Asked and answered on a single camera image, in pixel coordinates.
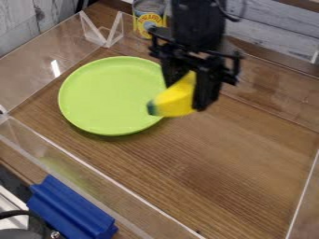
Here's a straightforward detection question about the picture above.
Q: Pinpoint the clear acrylic enclosure wall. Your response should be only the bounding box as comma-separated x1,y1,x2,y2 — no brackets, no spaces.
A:
0,107,206,239

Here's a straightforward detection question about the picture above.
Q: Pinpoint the green round plate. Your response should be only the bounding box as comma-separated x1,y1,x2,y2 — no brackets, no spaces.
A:
58,56,165,136

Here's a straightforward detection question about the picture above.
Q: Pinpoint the yellow labelled tin can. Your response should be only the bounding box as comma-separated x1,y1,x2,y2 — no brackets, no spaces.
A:
132,0,169,39

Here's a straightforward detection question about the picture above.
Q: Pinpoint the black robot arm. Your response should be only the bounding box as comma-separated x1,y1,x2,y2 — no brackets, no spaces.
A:
147,0,243,118

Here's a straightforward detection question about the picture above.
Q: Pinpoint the clear acrylic corner bracket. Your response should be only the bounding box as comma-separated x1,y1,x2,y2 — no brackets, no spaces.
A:
80,11,124,49

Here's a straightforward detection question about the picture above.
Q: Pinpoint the black cable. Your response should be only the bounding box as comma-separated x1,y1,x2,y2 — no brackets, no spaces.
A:
0,210,47,239

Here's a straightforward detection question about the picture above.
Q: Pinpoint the blue plastic block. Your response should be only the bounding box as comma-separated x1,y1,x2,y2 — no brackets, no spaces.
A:
28,175,119,239

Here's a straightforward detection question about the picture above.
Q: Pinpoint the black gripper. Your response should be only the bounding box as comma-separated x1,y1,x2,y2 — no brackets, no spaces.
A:
149,26,243,111

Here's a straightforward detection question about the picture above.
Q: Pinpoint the yellow toy banana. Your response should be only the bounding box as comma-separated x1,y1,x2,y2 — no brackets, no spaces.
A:
147,71,197,118

